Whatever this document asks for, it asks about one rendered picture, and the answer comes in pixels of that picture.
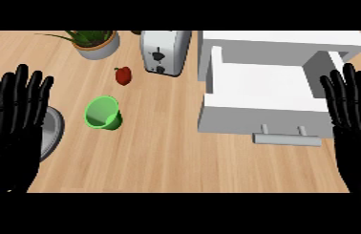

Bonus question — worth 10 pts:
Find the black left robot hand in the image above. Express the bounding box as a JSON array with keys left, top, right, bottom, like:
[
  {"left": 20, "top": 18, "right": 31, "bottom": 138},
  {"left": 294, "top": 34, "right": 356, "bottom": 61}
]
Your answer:
[{"left": 0, "top": 63, "right": 54, "bottom": 194}]

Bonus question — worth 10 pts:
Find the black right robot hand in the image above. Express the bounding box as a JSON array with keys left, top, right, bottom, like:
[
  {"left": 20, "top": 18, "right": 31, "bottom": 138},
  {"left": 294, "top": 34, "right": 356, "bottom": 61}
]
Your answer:
[{"left": 318, "top": 62, "right": 361, "bottom": 194}]

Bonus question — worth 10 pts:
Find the green plastic cup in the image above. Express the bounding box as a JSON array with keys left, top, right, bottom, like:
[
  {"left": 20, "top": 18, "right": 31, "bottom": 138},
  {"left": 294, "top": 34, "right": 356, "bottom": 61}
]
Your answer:
[{"left": 82, "top": 95, "right": 123, "bottom": 132}]

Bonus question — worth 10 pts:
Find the white open drawer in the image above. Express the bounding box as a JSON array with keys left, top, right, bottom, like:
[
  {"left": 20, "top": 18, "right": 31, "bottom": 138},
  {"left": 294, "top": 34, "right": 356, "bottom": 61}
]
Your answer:
[{"left": 196, "top": 45, "right": 347, "bottom": 139}]

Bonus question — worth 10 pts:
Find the white drawer cabinet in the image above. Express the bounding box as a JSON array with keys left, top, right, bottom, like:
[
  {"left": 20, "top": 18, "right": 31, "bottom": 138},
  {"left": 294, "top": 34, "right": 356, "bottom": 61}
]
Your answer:
[{"left": 196, "top": 31, "right": 361, "bottom": 83}]

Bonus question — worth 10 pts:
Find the grey round plate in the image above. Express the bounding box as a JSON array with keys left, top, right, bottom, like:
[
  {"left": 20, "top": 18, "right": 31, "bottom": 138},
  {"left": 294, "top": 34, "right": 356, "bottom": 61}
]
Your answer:
[{"left": 38, "top": 105, "right": 66, "bottom": 163}]

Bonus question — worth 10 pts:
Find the red bell pepper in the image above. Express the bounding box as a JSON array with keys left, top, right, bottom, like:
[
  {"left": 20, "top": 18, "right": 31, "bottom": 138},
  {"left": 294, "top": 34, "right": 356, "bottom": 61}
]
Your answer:
[{"left": 113, "top": 66, "right": 134, "bottom": 87}]

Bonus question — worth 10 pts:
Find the potted green plant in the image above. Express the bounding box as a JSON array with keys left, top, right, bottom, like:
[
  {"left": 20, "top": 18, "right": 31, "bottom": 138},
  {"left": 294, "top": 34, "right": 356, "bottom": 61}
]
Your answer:
[{"left": 35, "top": 31, "right": 121, "bottom": 61}]

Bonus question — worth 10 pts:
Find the silver toaster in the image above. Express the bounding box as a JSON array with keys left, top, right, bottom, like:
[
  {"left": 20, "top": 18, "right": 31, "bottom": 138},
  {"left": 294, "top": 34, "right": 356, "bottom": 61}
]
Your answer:
[{"left": 140, "top": 31, "right": 193, "bottom": 78}]

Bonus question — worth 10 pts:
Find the grey drawer handle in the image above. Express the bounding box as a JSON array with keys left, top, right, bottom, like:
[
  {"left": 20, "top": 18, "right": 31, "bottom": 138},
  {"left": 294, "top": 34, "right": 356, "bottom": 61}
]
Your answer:
[{"left": 252, "top": 123, "right": 324, "bottom": 147}]

